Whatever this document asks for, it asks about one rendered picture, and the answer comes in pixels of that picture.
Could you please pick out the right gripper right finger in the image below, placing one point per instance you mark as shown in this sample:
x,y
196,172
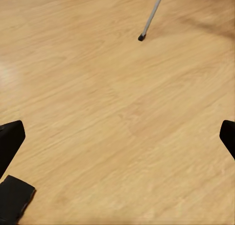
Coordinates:
x,y
227,135

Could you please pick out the camera tripod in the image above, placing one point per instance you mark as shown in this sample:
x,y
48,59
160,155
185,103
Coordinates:
x,y
149,19

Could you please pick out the digital camera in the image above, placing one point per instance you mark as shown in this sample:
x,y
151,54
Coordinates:
x,y
14,194

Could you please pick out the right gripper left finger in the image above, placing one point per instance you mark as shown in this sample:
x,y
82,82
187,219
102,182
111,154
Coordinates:
x,y
12,136

